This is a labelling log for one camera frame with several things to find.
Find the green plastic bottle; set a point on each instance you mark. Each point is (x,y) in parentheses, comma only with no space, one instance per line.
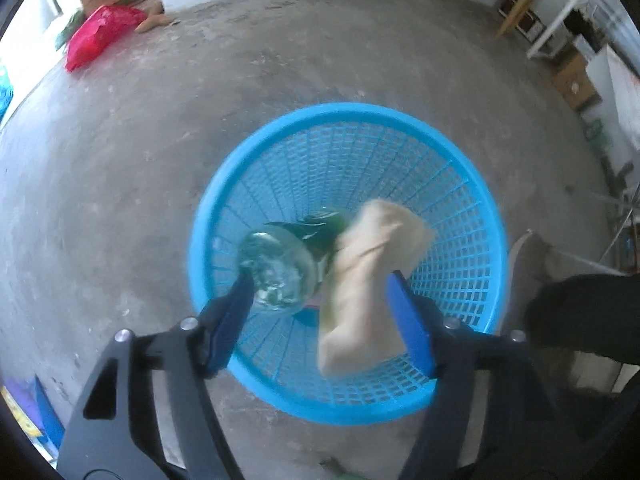
(275,270)

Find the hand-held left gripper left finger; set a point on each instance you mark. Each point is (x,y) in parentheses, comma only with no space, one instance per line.
(230,320)

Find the brown scrap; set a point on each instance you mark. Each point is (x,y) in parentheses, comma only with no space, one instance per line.
(155,21)

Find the blue plastic basket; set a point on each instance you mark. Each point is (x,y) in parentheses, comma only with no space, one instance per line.
(350,160)

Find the beige shoe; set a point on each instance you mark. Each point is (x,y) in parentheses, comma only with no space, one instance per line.
(530,265)

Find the plain cardboard box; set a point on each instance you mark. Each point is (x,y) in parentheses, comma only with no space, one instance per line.
(575,80)

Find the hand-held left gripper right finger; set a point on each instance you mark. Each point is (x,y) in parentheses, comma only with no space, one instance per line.
(410,320)

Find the blue printed box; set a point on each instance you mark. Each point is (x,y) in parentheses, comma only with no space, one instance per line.
(35,415)

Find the red plastic bag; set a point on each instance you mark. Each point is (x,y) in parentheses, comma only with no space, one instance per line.
(100,35)

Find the brown paper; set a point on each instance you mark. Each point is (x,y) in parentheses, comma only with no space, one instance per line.
(360,310)

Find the person's leg in black trousers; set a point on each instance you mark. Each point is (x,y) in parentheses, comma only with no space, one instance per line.
(590,310)

